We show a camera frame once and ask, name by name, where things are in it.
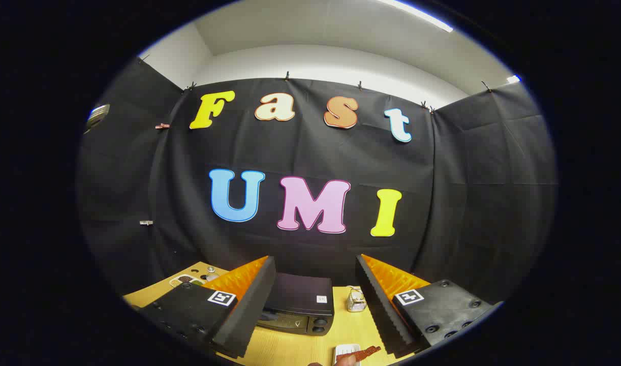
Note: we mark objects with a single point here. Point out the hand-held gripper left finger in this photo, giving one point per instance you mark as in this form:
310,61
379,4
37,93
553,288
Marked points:
249,315

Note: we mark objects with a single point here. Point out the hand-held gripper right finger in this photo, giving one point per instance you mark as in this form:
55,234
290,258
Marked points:
376,310

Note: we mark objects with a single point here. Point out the brown meat piece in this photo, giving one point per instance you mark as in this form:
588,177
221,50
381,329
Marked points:
366,352

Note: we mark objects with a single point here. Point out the black toaster oven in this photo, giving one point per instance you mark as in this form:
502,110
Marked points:
300,300

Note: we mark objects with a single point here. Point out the white rectangular dish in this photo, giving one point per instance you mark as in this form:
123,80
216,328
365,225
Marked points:
342,351

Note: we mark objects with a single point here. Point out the white divided spice dish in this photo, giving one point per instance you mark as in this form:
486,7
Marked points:
183,279

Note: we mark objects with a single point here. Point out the black backdrop cloth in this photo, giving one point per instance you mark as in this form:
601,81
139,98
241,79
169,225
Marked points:
310,152

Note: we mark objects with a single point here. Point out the small ceiling light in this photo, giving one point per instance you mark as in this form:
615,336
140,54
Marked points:
513,79

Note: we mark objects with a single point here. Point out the round silver wall fixture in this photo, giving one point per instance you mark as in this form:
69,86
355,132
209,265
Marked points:
97,118

